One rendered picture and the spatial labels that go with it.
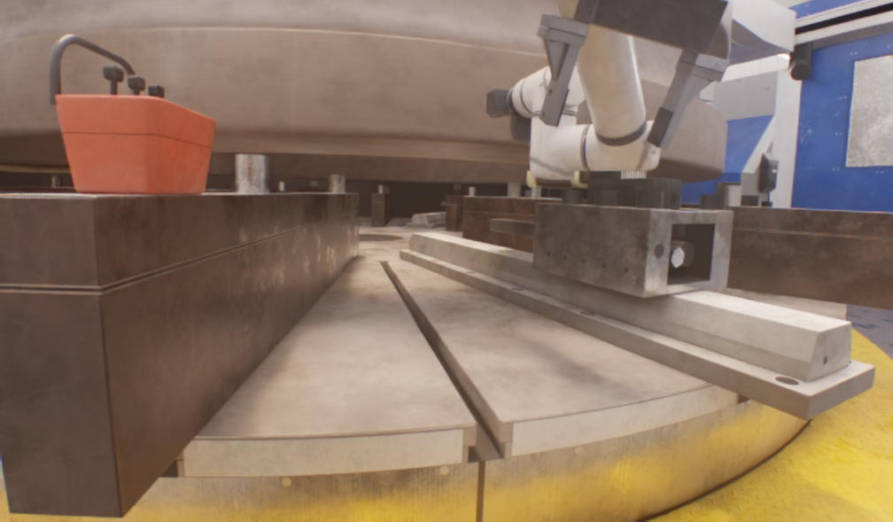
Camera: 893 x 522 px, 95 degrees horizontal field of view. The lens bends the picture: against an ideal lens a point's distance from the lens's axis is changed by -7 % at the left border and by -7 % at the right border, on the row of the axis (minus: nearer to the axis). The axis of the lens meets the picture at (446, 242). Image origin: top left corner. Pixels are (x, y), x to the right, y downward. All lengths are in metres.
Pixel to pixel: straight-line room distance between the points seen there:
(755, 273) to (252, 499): 2.08
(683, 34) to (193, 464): 0.88
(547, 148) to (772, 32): 4.53
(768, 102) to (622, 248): 5.94
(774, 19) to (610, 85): 4.67
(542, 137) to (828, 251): 1.65
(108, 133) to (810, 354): 1.21
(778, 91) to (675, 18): 6.55
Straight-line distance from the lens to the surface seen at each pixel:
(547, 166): 0.86
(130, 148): 0.69
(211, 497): 0.91
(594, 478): 1.02
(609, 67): 0.69
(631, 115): 0.76
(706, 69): 0.54
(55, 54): 0.75
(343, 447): 0.79
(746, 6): 4.97
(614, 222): 1.20
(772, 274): 2.32
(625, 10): 0.47
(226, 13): 1.51
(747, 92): 7.20
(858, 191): 5.40
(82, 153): 0.72
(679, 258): 1.24
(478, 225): 2.87
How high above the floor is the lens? 0.70
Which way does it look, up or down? 6 degrees down
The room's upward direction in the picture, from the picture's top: 2 degrees clockwise
